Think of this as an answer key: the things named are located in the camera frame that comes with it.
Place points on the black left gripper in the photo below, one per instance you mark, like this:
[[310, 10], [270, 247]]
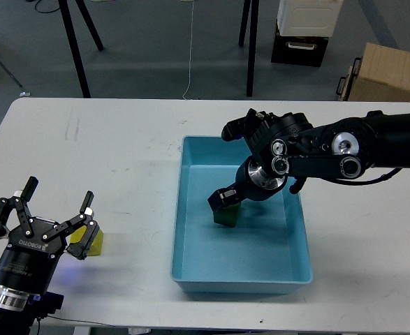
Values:
[[30, 254]]

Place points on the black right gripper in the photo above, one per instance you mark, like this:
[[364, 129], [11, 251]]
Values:
[[251, 183]]

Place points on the green block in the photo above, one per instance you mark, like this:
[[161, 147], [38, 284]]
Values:
[[228, 216]]

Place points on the yellow block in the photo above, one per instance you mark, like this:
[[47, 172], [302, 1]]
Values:
[[86, 241]]

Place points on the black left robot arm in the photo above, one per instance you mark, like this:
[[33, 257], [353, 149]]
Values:
[[19, 310]]

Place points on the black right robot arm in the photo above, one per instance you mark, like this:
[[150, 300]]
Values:
[[289, 146]]

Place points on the cardboard box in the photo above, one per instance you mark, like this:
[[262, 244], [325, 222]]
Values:
[[381, 74]]

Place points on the blue plastic bin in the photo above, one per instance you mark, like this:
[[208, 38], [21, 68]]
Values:
[[265, 253]]

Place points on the black tripod leg inner right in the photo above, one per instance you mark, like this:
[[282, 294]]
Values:
[[244, 22]]

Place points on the black tripod leg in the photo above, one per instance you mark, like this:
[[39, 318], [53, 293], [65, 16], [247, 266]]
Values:
[[244, 22], [73, 44], [90, 24], [253, 27]]

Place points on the black tripod leg inner left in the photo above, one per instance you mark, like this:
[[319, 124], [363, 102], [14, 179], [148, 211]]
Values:
[[90, 24]]

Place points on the black box with handle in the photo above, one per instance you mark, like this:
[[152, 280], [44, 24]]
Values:
[[299, 50]]

